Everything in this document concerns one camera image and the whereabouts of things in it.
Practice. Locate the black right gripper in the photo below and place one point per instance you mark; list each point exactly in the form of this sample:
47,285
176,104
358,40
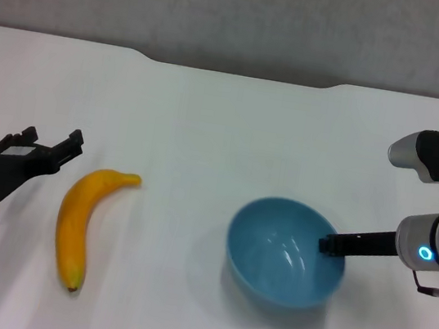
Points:
376,246

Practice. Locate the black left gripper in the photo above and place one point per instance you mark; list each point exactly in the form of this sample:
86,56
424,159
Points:
17,163

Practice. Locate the blue bowl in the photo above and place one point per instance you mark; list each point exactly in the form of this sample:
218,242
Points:
271,259

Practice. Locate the yellow banana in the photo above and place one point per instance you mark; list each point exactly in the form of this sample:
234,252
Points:
76,209

